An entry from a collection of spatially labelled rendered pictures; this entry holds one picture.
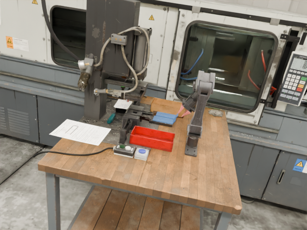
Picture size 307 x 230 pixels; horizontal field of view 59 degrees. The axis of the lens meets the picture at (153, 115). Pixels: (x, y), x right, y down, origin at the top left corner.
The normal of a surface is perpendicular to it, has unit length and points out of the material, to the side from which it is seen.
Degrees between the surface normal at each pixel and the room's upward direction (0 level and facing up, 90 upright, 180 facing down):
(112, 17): 90
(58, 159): 0
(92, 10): 90
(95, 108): 90
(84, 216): 0
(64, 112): 90
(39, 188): 0
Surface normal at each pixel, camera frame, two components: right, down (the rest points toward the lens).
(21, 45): -0.22, 0.40
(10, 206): 0.13, -0.89
